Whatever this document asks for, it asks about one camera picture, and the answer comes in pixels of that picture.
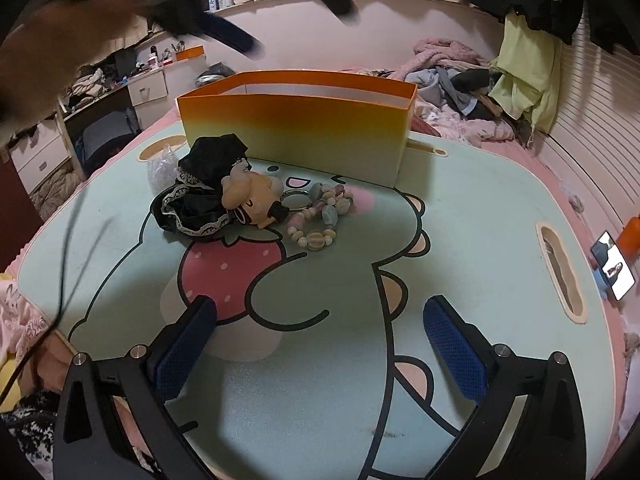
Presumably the pastel bead keychain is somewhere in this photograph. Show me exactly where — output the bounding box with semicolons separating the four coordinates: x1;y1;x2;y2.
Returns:
280;182;355;228

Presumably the yellow cloth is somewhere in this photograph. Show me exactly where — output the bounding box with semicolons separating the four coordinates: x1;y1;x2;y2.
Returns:
0;345;31;411

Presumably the orange bottle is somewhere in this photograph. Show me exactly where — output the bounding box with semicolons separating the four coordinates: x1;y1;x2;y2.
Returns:
617;214;640;263

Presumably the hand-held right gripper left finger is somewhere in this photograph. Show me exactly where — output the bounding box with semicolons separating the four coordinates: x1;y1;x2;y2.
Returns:
52;295;218;480

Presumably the pink floral duvet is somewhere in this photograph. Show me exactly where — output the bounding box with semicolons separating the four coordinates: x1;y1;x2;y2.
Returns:
410;102;516;143

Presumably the dark grey chair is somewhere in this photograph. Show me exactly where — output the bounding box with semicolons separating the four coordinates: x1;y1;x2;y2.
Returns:
75;110;138;171

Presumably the orange cardboard box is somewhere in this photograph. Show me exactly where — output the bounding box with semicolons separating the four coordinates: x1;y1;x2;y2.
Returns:
176;71;418;188

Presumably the light green hanging garment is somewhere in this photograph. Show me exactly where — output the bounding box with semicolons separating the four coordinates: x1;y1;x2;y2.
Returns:
487;10;563;136

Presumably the dark red panel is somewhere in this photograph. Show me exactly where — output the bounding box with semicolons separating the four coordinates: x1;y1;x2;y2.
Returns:
0;160;43;271

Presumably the round grey bag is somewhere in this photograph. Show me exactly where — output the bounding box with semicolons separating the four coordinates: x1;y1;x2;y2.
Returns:
195;62;236;91

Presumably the pink bed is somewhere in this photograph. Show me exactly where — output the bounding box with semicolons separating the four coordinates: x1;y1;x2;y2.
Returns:
0;65;640;480

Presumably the clear round container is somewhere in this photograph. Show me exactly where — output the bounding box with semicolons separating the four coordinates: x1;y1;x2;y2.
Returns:
146;144;182;195

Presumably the grey blue garment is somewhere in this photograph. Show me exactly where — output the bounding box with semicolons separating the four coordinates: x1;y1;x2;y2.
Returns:
404;66;483;116

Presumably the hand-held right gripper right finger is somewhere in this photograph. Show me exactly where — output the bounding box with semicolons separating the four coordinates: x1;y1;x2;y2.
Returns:
422;295;588;480

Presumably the beige plush keychain toy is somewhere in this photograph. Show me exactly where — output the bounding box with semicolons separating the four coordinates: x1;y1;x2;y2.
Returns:
220;157;291;228

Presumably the smartphone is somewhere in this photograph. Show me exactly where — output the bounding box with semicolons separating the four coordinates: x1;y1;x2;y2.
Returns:
591;231;637;302

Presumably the white slatted panel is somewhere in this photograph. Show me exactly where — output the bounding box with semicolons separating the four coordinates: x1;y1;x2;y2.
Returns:
540;25;640;231

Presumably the white desk with drawers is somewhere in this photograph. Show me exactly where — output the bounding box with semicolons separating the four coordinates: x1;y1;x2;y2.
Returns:
10;67;168;196

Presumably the crumpled clothes heap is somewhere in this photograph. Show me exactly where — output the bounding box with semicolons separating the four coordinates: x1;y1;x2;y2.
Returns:
67;65;113;108

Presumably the cream bead bracelet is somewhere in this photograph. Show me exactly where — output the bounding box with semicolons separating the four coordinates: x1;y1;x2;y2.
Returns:
286;225;338;252

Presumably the black lace cloth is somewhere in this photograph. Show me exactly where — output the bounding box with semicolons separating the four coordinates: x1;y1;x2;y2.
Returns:
151;133;251;237

